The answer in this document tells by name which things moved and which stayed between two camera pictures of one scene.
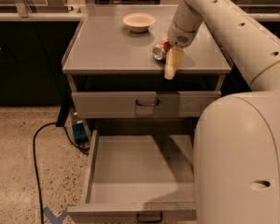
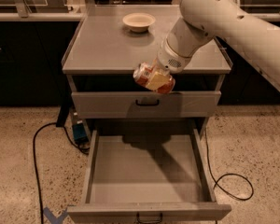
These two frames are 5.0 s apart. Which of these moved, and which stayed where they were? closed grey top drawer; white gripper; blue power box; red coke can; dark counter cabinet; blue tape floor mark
Moved: white gripper; red coke can
Stayed: blue power box; dark counter cabinet; blue tape floor mark; closed grey top drawer
